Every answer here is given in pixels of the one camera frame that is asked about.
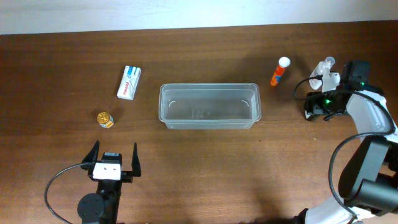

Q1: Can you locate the black cable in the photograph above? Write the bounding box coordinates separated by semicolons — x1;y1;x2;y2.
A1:
293;73;396;224
44;162;94;224

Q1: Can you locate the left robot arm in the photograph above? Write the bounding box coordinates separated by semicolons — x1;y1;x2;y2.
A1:
77;141;141;224

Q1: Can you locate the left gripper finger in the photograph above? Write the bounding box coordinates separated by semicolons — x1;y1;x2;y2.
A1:
81;140;100;170
131;142;142;177

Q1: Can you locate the right black cable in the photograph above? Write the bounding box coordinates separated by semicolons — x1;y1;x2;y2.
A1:
293;73;396;224

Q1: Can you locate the white Panadol box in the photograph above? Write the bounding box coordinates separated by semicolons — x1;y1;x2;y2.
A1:
116;65;141;100

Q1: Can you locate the orange tube white cap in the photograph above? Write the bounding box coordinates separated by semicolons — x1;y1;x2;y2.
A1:
270;57;290;86

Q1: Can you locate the clear plastic container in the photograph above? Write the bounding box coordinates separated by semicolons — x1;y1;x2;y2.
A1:
159;83;262;129

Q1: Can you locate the small gold-lidded balm jar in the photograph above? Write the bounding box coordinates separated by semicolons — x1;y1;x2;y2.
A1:
97;112;114;129

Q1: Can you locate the dark bottle white cap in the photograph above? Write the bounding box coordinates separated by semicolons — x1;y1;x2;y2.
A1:
305;110;316;121

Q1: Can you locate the white spray bottle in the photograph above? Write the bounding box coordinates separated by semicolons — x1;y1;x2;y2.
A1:
308;57;335;90

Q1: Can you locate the left black cable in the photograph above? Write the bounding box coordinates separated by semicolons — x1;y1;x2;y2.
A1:
44;162;94;224

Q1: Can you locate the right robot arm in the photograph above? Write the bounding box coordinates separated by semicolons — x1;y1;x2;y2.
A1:
290;57;397;223

